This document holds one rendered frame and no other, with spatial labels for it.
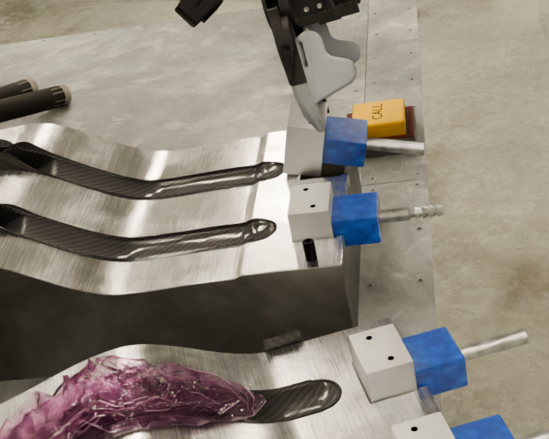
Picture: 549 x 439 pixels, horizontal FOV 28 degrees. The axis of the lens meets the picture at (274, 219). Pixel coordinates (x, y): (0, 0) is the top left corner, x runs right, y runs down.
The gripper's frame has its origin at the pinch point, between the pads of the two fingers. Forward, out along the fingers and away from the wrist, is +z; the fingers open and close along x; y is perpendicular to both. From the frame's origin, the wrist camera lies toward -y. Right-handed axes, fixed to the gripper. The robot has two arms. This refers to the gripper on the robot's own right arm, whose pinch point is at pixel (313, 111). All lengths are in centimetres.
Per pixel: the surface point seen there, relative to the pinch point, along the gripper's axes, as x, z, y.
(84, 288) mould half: -17.1, 5.1, -20.6
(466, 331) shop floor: 99, 82, -1
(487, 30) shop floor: 253, 63, 16
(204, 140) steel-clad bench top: 27.5, 8.2, -19.1
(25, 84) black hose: 46, -1, -47
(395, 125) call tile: 18.8, 9.6, 5.0
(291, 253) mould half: -14.8, 7.3, -2.8
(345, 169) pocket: 1.7, 7.0, 1.0
